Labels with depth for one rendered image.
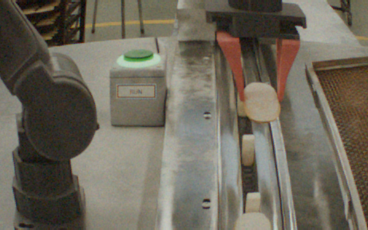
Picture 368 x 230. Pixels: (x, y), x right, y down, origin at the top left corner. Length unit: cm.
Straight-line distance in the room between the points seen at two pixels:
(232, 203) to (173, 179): 7
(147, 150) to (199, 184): 19
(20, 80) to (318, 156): 42
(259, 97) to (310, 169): 16
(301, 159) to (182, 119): 15
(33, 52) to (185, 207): 21
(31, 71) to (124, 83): 35
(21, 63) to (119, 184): 25
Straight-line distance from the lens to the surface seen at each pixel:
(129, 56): 96
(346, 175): 68
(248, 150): 82
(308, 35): 147
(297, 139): 94
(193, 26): 118
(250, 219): 67
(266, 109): 71
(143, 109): 96
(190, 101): 93
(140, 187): 82
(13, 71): 64
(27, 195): 69
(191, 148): 81
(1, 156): 90
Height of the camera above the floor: 119
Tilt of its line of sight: 21 degrees down
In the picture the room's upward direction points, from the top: straight up
